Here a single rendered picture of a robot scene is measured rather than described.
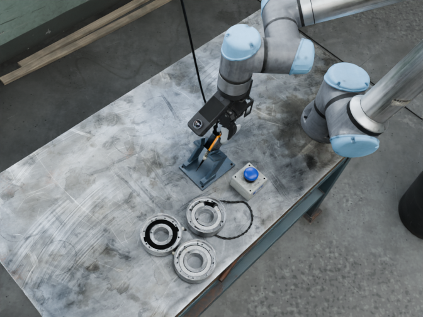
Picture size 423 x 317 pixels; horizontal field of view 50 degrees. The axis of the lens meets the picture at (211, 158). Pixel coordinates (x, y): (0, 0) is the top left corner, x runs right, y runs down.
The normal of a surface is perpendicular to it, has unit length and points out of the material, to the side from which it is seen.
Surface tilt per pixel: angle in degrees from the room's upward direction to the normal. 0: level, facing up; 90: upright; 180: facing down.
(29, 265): 0
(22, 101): 0
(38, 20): 90
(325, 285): 0
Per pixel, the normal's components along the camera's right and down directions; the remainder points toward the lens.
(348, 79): 0.08, -0.63
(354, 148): -0.02, 0.91
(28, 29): 0.70, 0.64
